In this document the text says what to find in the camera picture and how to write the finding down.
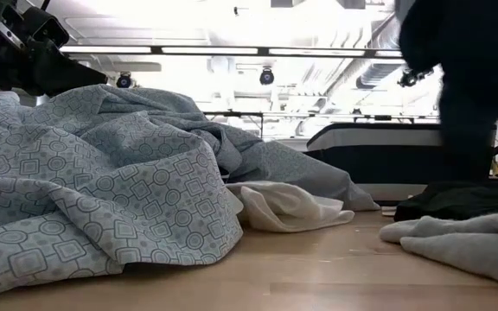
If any light blue patterned sheet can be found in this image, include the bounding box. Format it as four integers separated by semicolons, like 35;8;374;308
0;84;382;299

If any white cloth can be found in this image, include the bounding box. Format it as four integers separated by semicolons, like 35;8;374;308
225;180;356;233

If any large black garment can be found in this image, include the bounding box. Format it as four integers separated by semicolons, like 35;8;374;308
393;179;498;222

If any light grey sock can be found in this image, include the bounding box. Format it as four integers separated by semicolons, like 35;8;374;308
378;211;498;289

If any overhead LED light bar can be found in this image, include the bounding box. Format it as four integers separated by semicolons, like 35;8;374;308
58;44;405;60

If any navy white striped fabric bin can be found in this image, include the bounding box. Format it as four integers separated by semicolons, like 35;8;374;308
303;122;498;204

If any black ceiling spotlight cluster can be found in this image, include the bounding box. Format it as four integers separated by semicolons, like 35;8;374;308
397;67;435;88

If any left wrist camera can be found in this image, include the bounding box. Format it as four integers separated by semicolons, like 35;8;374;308
22;4;71;48

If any silver ventilation duct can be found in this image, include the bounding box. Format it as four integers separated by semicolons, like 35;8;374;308
324;12;405;92

